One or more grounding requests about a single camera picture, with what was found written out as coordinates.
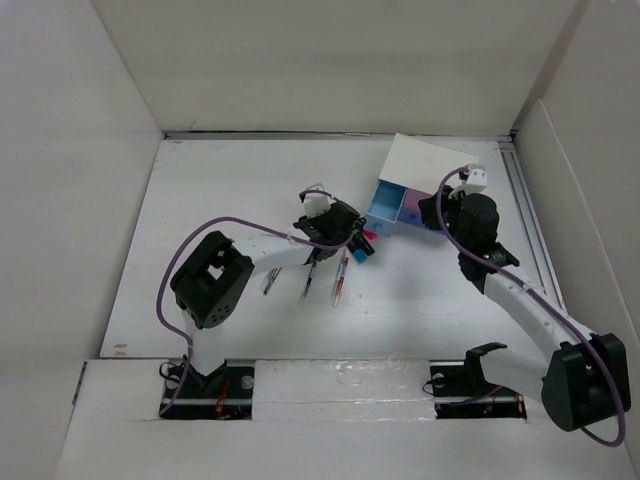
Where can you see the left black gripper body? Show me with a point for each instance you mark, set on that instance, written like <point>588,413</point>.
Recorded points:
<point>311,221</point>

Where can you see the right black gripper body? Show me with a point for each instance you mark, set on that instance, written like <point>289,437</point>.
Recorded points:
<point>451,210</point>

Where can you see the light blue drawer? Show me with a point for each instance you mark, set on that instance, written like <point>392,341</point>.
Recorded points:
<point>385,205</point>

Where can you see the red clear pen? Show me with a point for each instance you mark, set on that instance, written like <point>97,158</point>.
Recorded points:
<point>339,281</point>

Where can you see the white drawer organizer cabinet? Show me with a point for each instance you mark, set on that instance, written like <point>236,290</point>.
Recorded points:
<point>419,165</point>

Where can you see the black refill pen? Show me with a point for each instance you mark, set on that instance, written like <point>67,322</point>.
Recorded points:
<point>308,282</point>

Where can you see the pink drawer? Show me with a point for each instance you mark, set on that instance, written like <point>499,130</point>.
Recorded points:
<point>413,197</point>

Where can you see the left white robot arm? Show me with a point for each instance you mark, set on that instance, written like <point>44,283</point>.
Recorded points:
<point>212,267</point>

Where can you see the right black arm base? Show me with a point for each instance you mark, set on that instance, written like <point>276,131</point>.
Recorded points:
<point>460,390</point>

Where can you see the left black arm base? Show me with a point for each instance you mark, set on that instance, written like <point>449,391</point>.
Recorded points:
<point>225,395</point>

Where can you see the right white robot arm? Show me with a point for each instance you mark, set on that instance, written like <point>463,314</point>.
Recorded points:
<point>583,378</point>

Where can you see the purple blue lower drawer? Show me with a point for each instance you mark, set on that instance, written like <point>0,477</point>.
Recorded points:
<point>413,217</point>

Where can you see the green cap black marker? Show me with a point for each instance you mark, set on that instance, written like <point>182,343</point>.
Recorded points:
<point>360,244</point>

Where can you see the pink cap black marker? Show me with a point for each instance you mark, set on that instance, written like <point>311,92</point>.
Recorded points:
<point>369,234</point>

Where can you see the blue cap black marker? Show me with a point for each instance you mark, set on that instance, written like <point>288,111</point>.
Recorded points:
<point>359,255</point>

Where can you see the purple pen pair left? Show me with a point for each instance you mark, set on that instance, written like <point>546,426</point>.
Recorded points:
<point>271,277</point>

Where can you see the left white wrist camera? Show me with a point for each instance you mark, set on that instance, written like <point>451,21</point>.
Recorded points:
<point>315,200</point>

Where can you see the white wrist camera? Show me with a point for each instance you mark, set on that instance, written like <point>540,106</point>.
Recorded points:
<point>473,179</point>
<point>315,200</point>

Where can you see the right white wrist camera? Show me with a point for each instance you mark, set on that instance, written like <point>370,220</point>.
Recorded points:
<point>473,179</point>

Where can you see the metal rail right edge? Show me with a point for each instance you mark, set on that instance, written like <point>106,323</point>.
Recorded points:
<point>545,272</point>

